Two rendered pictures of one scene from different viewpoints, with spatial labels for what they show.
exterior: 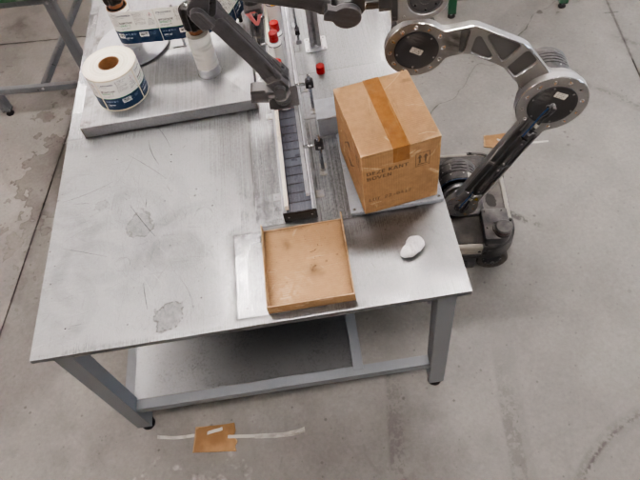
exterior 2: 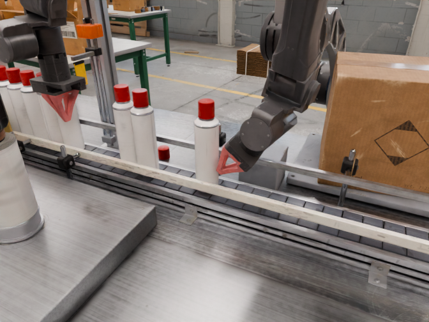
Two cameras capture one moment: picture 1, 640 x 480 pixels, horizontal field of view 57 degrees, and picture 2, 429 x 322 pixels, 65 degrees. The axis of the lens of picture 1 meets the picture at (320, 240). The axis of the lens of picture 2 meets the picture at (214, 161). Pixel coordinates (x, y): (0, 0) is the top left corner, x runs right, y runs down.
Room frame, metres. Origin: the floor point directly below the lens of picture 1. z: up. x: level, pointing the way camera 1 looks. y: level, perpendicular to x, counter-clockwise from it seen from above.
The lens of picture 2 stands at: (1.38, 0.60, 1.32)
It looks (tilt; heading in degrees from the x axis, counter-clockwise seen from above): 30 degrees down; 292
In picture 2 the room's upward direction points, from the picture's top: straight up
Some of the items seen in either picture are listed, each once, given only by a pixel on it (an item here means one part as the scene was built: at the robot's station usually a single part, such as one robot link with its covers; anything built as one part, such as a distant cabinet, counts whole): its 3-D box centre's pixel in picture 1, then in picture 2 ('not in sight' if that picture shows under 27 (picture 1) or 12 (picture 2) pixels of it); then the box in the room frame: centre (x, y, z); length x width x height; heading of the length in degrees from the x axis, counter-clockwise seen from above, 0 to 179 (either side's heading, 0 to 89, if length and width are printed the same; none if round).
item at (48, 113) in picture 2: not in sight; (52, 111); (2.09, 0.00, 0.98); 0.05 x 0.05 x 0.20
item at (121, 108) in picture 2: (278, 46); (126, 128); (1.85, 0.01, 0.98); 0.05 x 0.05 x 0.20
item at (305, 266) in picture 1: (306, 261); not in sight; (0.98, 0.05, 0.85); 0.30 x 0.26 x 0.04; 177
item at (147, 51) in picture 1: (133, 44); not in sight; (2.18, 0.60, 0.89); 0.31 x 0.31 x 0.01
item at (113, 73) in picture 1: (116, 78); not in sight; (1.89, 0.63, 0.95); 0.20 x 0.20 x 0.14
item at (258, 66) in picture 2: not in sight; (264, 60); (2.55, -4.10, 0.16); 0.65 x 0.54 x 0.32; 175
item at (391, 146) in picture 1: (386, 142); (391, 121); (1.27, -0.26, 0.99); 0.30 x 0.24 x 0.27; 5
